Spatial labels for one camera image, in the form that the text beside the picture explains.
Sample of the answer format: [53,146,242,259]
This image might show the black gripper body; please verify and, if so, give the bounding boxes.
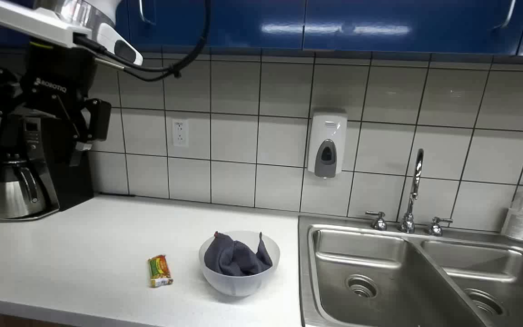
[22,44,98,124]

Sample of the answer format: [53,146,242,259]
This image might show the grey hand towel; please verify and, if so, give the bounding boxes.
[203,232,274,279]

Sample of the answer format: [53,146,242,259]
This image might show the translucent plastic bowl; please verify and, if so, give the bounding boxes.
[198,230,282,301]

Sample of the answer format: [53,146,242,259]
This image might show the black coffee maker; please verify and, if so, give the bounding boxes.
[0,112,96,224]

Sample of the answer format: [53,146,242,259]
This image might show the steel coffee carafe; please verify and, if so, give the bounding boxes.
[0,159,49,222]

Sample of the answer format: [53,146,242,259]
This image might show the yellow green snack packet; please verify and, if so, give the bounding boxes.
[147,253,174,290]

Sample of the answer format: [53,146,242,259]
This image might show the wooden base cabinet front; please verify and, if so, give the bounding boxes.
[0,310,78,327]

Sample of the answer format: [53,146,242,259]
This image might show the chrome sink faucet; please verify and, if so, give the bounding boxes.
[398,148,427,235]

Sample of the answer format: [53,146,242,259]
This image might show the stainless steel double sink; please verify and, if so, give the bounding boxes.
[298,215,523,327]

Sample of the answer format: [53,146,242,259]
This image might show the clear plastic pump bottle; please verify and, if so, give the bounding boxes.
[499,183,523,244]

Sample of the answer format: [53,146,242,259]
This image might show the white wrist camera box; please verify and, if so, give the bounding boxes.
[0,0,89,52]

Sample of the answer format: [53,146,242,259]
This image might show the white wall outlet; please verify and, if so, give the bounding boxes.
[169,117,193,152]

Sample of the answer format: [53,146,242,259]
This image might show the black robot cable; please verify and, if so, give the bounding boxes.
[73,0,212,84]

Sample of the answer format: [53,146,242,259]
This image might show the white wall soap dispenser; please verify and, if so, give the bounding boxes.
[305,110,349,181]

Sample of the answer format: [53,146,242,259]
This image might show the chrome faucet handle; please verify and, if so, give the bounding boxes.
[363,210,390,233]
[427,217,454,239]

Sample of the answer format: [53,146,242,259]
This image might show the metal cabinet handle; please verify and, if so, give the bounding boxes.
[498,0,519,34]

